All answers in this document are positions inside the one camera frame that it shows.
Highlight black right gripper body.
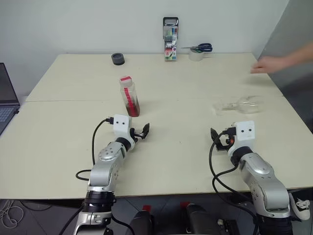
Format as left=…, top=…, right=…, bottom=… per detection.
left=216, top=126, right=237, bottom=151

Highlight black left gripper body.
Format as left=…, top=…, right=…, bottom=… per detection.
left=129, top=127, right=145, bottom=143

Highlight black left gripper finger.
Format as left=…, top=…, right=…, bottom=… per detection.
left=140, top=123, right=151, bottom=140

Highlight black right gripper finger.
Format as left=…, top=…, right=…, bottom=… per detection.
left=210, top=127, right=220, bottom=143

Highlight clear plastic wine glass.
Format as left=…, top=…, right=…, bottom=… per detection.
left=212, top=95, right=264, bottom=116

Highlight person's bare hand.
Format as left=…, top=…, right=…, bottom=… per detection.
left=250, top=56, right=290, bottom=74

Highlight black round container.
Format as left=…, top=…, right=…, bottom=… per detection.
left=111, top=52, right=126, bottom=66

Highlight clear tape roll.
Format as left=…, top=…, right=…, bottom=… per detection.
left=188, top=47, right=204, bottom=62

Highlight dark rounded shape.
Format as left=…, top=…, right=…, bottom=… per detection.
left=184, top=204, right=222, bottom=235
left=129, top=210, right=156, bottom=235

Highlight marker pen pack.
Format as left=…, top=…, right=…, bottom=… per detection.
left=162, top=17, right=179, bottom=62

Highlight white and black sneaker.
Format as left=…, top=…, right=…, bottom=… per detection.
left=290, top=192, right=312, bottom=221

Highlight dark grey laptop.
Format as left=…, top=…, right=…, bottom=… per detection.
left=0, top=62, right=21, bottom=136

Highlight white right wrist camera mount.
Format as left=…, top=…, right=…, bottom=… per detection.
left=231, top=120, right=256, bottom=148

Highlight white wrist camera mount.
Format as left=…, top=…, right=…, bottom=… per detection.
left=113, top=114, right=135, bottom=150
left=231, top=120, right=256, bottom=148

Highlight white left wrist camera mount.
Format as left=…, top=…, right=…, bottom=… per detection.
left=113, top=114, right=135, bottom=150

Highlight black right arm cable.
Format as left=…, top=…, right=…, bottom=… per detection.
left=209, top=141, right=260, bottom=222

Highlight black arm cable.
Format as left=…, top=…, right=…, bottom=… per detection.
left=75, top=117, right=115, bottom=182
left=209, top=141, right=260, bottom=222

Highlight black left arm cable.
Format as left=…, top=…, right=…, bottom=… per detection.
left=75, top=117, right=115, bottom=182

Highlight blue handled scissors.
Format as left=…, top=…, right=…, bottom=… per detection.
left=180, top=43, right=213, bottom=53

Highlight thin white cord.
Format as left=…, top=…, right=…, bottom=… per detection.
left=0, top=199, right=25, bottom=227

